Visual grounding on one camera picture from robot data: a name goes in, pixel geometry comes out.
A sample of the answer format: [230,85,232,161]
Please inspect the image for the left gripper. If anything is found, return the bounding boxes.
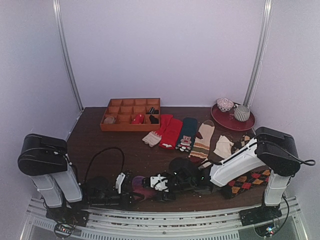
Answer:
[89,189,143,212]

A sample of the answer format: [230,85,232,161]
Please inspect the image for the magenta purple ribbed sock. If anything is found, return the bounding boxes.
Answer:
[131,175,157,200]

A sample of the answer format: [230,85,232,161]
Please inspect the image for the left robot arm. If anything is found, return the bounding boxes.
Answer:
[17,133,146,222]

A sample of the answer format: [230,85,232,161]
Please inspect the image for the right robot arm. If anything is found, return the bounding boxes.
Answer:
[142,127,301,221]

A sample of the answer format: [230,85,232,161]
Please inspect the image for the green reindeer sock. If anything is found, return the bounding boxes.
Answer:
[175,117,198,152]

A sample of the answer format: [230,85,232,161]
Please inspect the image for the cream red-trim sock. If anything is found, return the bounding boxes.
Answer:
[142,131,162,148]

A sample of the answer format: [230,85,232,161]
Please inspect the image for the red long sock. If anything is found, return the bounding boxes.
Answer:
[158,114,183,150]

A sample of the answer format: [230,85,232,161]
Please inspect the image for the black rolled sock in tray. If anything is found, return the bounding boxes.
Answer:
[149,115,159,124]

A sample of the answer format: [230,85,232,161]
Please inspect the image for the cream striped sock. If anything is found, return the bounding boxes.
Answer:
[188,120,215,166]

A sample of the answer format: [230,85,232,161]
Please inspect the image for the cream brown short sock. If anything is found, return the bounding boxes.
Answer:
[213,135,234,159]

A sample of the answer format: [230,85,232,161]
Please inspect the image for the red rolled sock in tray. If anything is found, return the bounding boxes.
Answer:
[131,113,145,125]

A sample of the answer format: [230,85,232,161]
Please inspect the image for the black striped sock in tray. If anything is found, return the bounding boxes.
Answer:
[147,107,159,115]

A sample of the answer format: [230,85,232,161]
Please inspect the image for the argyle beige brown sock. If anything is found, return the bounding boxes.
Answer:
[231,135,252,154]

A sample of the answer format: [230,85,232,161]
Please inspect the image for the wooden divided organizer tray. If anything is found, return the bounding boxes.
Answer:
[100,98,161,132]

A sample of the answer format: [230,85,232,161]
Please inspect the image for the beige sock in tray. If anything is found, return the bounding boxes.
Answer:
[103,115,117,125]

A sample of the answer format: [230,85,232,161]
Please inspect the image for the red round tray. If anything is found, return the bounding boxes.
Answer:
[211,104,256,132]

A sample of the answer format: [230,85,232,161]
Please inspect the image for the argyle black orange sock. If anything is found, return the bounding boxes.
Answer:
[220,169,271,200]

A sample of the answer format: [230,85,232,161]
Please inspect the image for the patterned white red bowl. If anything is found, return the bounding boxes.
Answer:
[216,98,234,113]

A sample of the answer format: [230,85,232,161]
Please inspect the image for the striped grey cup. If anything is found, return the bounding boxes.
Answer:
[234,104,251,122]

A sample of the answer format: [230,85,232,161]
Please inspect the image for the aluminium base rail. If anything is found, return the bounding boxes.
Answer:
[18,197,311,240]

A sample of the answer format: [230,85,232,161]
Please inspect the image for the black cable loop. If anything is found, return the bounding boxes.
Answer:
[84,146,125,181]

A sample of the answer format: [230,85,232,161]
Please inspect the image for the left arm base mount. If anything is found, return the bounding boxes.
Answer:
[45,207,89,227]

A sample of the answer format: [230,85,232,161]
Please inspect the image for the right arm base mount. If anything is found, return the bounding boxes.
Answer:
[239,204,282,226]

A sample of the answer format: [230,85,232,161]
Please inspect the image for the right aluminium frame post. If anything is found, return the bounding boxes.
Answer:
[243,0,273,108]

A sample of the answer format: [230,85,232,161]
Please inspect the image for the aluminium frame post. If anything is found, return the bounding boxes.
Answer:
[52,0,84,112]
[243,0,273,108]

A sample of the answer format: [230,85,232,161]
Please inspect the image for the left aluminium frame post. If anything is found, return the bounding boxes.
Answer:
[52,0,84,112]

